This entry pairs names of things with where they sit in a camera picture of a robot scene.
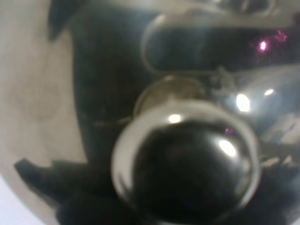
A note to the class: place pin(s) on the stainless steel teapot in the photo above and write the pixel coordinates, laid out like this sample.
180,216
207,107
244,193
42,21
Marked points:
152,112

